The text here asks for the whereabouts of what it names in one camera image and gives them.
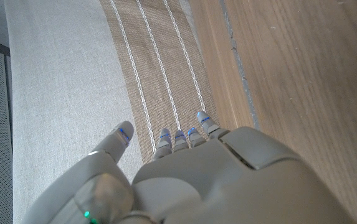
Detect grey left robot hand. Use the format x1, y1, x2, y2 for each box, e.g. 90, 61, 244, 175
21, 111, 357, 224

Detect grey tape outline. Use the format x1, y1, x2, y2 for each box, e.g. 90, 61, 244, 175
218, 0, 260, 130

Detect beige striped backdrop cloth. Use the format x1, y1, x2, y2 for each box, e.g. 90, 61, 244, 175
3, 0, 220, 224

